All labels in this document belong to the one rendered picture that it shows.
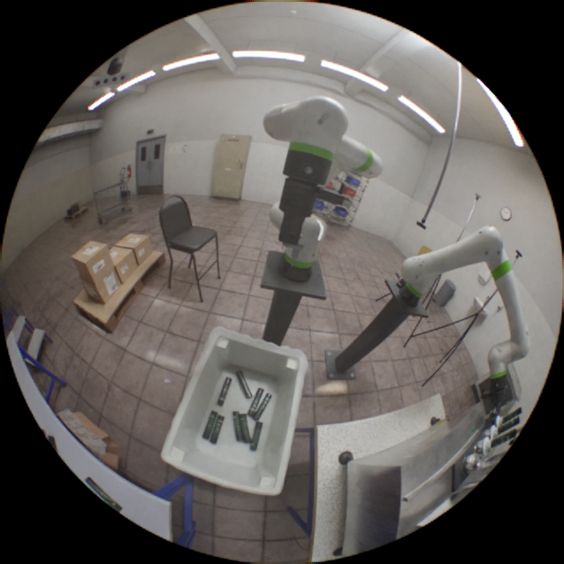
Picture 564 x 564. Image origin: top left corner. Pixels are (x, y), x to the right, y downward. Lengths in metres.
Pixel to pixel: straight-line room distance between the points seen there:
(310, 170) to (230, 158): 4.71
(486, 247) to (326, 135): 0.62
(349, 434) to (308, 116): 0.85
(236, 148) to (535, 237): 6.99
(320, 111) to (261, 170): 4.87
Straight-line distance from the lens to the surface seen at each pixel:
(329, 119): 0.34
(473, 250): 0.74
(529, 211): 4.75
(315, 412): 1.45
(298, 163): 0.33
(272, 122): 0.44
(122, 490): 0.80
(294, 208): 0.34
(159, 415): 1.46
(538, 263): 4.39
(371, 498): 0.59
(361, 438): 0.72
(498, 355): 0.91
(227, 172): 5.02
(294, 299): 0.76
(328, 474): 0.67
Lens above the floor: 1.33
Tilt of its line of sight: 39 degrees down
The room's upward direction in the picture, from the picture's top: 16 degrees clockwise
